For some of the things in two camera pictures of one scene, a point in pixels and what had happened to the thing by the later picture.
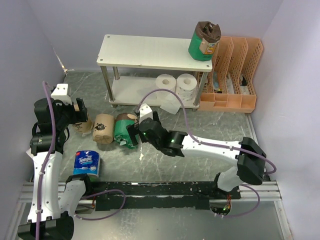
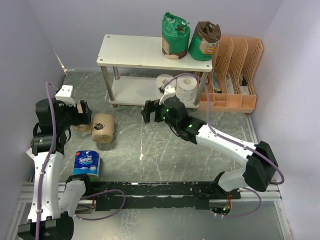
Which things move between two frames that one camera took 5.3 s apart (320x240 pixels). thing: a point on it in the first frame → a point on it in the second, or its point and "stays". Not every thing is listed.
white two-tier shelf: (147, 52) stays
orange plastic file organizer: (229, 87) stays
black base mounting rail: (194, 195) stays
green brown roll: (121, 133) → (176, 36)
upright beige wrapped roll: (84, 127) stays
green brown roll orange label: (204, 41) stays
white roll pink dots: (186, 85) stays
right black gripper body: (157, 145) → (160, 115)
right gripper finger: (131, 129) → (150, 107)
